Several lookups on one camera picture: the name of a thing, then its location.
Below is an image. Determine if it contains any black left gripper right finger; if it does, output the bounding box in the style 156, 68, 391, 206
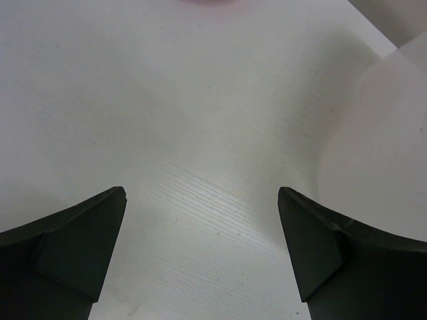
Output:
278, 187, 426, 319

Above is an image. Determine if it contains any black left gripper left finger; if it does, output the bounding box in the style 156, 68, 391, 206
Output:
1, 187, 127, 319

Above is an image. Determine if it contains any white plastic bin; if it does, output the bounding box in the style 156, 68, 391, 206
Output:
318, 34, 426, 241

